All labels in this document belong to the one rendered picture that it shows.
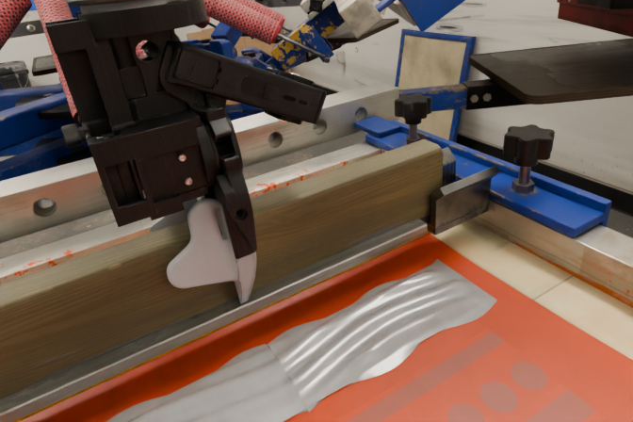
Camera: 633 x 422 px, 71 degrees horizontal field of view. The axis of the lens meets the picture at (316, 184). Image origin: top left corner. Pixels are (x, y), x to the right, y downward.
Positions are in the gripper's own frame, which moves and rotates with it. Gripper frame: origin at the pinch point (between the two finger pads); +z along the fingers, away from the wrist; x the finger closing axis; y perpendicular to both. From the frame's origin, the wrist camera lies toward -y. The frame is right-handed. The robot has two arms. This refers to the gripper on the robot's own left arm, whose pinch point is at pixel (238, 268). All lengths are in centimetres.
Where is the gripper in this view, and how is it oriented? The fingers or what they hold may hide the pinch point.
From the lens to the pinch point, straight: 36.4
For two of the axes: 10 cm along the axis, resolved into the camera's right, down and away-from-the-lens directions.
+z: 1.0, 8.9, 4.5
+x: 4.9, 3.5, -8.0
